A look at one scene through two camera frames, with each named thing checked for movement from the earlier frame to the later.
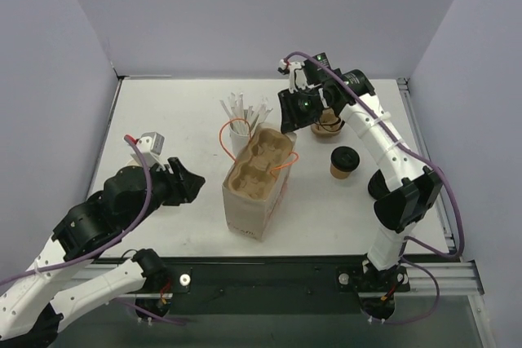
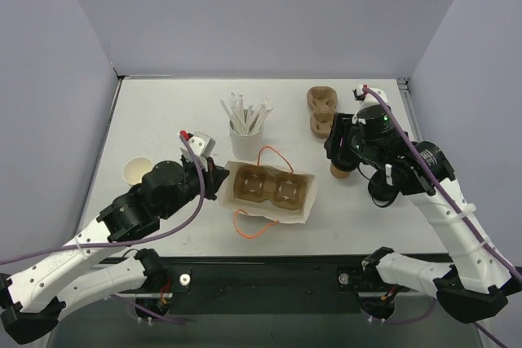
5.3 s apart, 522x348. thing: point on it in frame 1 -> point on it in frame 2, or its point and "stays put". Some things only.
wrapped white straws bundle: (243, 121) stays put
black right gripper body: (292, 107) -> (338, 144)
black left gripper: (174, 184) -> (210, 179)
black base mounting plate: (223, 286) stays put
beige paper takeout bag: (249, 217) -> (267, 192)
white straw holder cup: (238, 141) stays put
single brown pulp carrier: (254, 174) -> (265, 182)
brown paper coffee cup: (338, 174) stays put
